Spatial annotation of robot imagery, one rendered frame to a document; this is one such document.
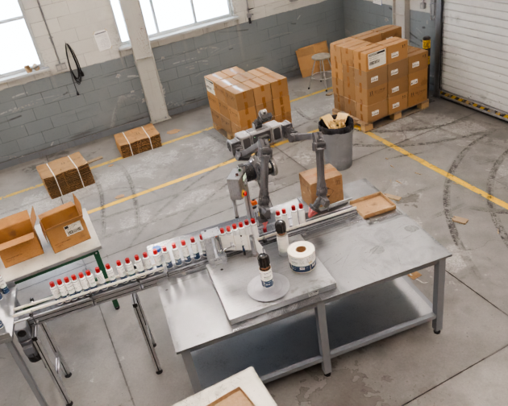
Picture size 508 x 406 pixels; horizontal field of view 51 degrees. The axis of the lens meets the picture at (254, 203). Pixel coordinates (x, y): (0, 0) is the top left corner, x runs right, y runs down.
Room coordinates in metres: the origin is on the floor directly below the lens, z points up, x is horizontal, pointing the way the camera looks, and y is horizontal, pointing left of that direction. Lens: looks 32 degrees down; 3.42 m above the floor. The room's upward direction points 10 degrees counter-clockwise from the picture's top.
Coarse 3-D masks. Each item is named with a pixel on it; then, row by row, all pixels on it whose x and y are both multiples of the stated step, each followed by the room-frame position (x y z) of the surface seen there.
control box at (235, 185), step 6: (234, 168) 3.69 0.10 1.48; (234, 174) 3.60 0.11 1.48; (240, 174) 3.58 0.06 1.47; (228, 180) 3.54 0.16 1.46; (234, 180) 3.53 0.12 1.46; (240, 180) 3.54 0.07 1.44; (228, 186) 3.55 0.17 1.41; (234, 186) 3.53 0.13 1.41; (240, 186) 3.52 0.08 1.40; (246, 186) 3.63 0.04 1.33; (234, 192) 3.53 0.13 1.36; (240, 192) 3.52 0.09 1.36; (234, 198) 3.54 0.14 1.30; (240, 198) 3.52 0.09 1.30
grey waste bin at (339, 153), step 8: (328, 136) 5.93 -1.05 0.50; (336, 136) 5.89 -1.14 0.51; (344, 136) 5.89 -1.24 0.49; (328, 144) 5.95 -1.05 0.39; (336, 144) 5.90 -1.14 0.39; (344, 144) 5.90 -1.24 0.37; (328, 152) 5.97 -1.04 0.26; (336, 152) 5.92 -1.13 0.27; (344, 152) 5.91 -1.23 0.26; (328, 160) 6.00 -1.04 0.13; (336, 160) 5.92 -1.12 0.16; (344, 160) 5.91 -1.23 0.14; (336, 168) 5.93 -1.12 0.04; (344, 168) 5.92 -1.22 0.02
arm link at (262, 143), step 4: (260, 140) 3.72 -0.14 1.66; (264, 140) 3.73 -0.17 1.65; (256, 144) 3.76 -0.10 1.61; (260, 144) 3.68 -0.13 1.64; (264, 144) 3.70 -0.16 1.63; (268, 144) 3.70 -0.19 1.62; (248, 148) 3.86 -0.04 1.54; (252, 148) 3.80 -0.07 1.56; (256, 148) 3.75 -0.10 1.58; (264, 148) 3.65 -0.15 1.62; (268, 148) 3.66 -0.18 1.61; (236, 152) 3.98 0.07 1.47; (240, 152) 3.93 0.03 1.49; (244, 152) 3.90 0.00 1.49; (248, 152) 3.85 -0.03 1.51; (252, 152) 3.82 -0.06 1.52; (264, 152) 3.64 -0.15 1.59; (268, 152) 3.65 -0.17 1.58; (236, 156) 3.96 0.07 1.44; (240, 156) 3.91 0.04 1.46; (244, 156) 3.90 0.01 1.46; (248, 156) 3.90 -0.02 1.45; (240, 160) 3.94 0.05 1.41
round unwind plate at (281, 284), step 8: (256, 280) 3.01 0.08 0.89; (280, 280) 2.97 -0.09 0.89; (288, 280) 2.95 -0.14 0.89; (248, 288) 2.94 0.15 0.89; (256, 288) 2.92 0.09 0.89; (280, 288) 2.88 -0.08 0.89; (288, 288) 2.87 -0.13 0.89; (256, 296) 2.84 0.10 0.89; (264, 296) 2.83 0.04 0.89; (272, 296) 2.81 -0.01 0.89; (280, 296) 2.80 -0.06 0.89
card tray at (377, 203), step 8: (352, 200) 3.88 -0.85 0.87; (360, 200) 3.89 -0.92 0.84; (368, 200) 3.89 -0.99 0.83; (376, 200) 3.86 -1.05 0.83; (384, 200) 3.84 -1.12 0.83; (360, 208) 3.78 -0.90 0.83; (368, 208) 3.76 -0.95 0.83; (376, 208) 3.74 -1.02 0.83; (384, 208) 3.72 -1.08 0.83; (392, 208) 3.68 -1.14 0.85; (368, 216) 3.63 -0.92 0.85
